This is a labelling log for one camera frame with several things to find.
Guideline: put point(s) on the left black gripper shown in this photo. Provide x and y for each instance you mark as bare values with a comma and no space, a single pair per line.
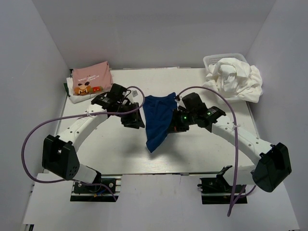
134,121

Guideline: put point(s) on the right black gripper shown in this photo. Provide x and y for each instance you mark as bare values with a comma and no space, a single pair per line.
176,127

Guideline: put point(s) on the blue t-shirt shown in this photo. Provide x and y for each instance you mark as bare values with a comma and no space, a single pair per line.
158,113

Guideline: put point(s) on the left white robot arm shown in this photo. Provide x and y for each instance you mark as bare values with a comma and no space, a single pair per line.
60,151

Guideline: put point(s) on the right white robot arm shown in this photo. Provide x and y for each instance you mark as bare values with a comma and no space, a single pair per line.
271,163

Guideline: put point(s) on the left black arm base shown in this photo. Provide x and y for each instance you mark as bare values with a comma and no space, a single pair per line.
110,193

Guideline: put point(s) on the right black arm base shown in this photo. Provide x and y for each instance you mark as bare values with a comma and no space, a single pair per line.
214,191

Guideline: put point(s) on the crumpled white t-shirts pile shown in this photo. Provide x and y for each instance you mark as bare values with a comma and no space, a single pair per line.
235,80

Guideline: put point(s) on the folded pink t-shirt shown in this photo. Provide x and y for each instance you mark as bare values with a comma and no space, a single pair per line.
93,79

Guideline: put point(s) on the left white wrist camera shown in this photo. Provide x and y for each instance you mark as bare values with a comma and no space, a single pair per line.
131,94

